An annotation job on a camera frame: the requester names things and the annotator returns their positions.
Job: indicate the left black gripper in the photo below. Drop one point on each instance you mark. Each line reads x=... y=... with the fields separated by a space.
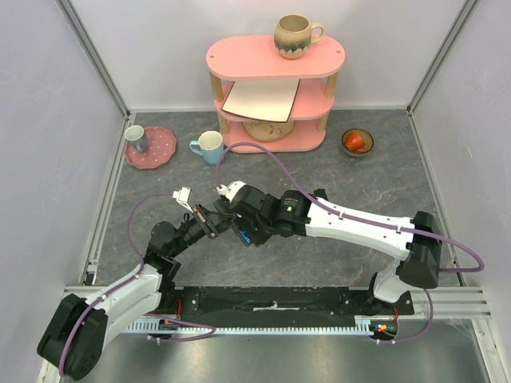
x=212 y=223

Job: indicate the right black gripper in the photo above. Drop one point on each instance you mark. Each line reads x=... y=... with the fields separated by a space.
x=247 y=234

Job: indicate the black remote control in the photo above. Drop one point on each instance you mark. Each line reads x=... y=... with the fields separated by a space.
x=223 y=208

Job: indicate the blue AAA battery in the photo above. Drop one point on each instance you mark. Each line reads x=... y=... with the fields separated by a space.
x=244 y=237

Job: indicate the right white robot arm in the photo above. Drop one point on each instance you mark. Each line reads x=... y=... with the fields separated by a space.
x=411 y=242

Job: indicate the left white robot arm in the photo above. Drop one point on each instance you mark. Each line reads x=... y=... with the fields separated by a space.
x=81 y=328

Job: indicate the light blue mug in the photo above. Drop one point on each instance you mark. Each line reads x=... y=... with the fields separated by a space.
x=209 y=146

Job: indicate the beige painted bowl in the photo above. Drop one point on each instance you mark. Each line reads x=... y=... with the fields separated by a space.
x=266 y=131

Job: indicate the pink dotted plate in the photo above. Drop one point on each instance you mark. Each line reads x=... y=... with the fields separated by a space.
x=162 y=146

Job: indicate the grey dotted mug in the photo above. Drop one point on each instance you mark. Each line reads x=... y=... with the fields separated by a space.
x=136 y=137

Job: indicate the white square plate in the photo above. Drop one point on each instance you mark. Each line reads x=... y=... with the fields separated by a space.
x=268 y=100

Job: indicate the orange cup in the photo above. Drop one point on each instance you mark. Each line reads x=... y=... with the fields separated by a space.
x=355 y=143

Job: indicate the patterned small bowl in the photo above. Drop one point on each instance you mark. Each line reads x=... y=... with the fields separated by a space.
x=369 y=139

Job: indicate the pink three-tier shelf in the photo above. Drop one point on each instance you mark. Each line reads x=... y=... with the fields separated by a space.
x=249 y=58

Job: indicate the beige ceramic mug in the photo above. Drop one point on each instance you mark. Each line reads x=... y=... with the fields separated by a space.
x=294 y=34

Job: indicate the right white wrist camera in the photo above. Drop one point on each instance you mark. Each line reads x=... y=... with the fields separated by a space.
x=228 y=192

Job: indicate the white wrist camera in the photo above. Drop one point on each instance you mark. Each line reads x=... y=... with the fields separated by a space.
x=228 y=192
x=182 y=196

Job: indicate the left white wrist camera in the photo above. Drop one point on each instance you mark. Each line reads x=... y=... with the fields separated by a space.
x=182 y=196

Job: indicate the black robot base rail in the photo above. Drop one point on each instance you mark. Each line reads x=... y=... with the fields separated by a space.
x=277 y=306

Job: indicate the white cable duct strip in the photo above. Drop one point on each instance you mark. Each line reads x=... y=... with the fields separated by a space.
x=157 y=328

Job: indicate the aluminium frame front rail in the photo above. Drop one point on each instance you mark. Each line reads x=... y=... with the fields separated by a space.
x=462 y=302

